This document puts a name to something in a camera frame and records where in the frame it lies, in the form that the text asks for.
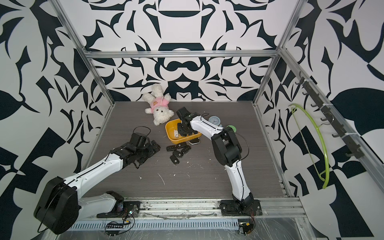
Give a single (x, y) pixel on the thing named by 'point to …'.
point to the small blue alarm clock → (215, 120)
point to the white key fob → (177, 135)
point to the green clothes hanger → (327, 179)
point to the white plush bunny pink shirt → (159, 103)
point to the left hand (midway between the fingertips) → (155, 147)
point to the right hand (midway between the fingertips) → (182, 127)
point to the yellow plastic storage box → (172, 125)
